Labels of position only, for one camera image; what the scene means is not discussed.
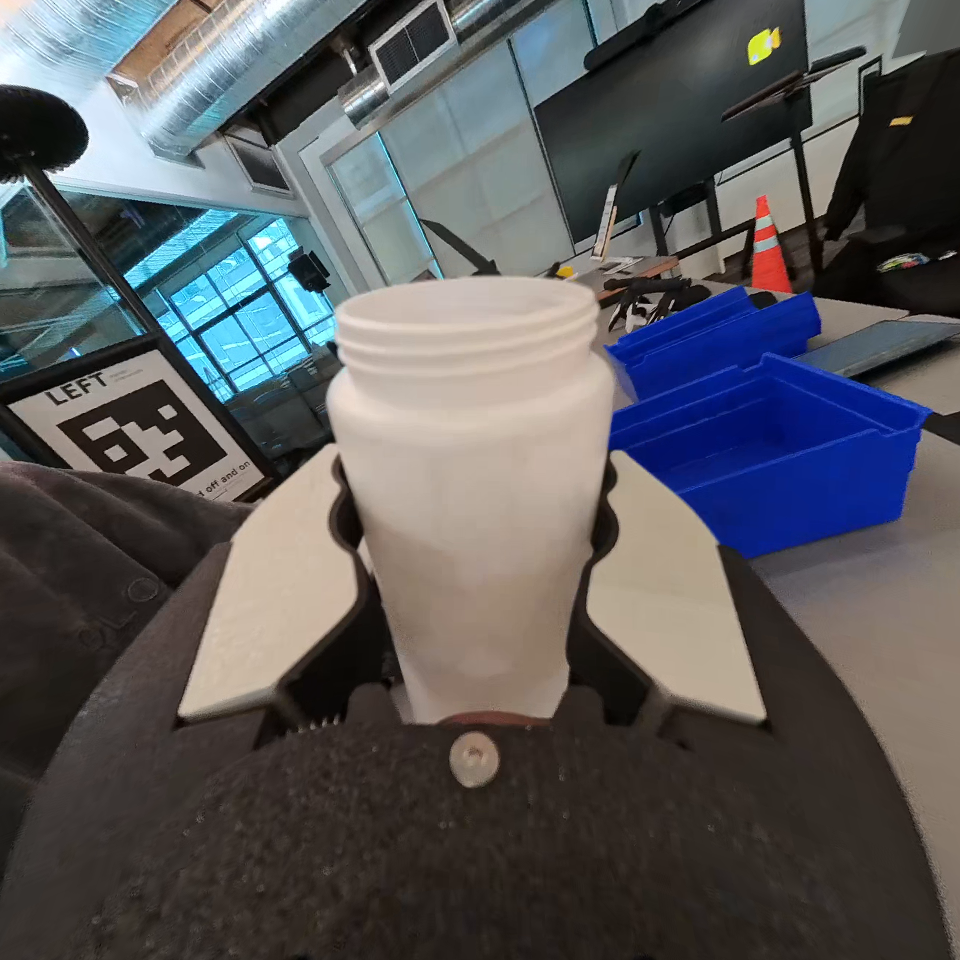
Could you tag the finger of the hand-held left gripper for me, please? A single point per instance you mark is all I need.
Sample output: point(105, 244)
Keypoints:
point(94, 251)

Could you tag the silver air duct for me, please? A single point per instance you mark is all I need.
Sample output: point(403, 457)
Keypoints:
point(210, 90)

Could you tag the black jacket on chair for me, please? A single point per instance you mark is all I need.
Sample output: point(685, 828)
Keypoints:
point(900, 187)

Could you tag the wooden document stand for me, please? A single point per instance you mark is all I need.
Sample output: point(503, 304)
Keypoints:
point(609, 217)

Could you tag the black music stand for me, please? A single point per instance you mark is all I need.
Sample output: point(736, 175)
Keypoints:
point(805, 195)

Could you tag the blue plastic bin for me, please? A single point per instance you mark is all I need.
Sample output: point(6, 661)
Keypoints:
point(787, 487)
point(712, 330)

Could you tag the large black wall screen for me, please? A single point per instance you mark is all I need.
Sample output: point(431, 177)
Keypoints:
point(660, 135)

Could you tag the orange traffic cone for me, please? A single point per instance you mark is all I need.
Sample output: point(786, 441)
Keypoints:
point(771, 259)

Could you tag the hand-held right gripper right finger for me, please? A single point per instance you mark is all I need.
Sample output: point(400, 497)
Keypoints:
point(667, 600)

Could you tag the black tablet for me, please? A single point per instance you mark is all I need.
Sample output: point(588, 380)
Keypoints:
point(877, 349)

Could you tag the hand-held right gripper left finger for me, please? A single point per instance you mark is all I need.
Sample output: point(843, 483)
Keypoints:
point(277, 592)

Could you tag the yellow sticker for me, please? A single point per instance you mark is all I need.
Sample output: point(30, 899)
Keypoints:
point(763, 46)

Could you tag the black tools pile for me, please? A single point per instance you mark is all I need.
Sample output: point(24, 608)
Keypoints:
point(660, 289)

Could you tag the white vent grille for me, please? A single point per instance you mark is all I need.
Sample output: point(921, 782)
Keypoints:
point(412, 45)

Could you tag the white plastic bottle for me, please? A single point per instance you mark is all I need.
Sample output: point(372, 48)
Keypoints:
point(465, 450)

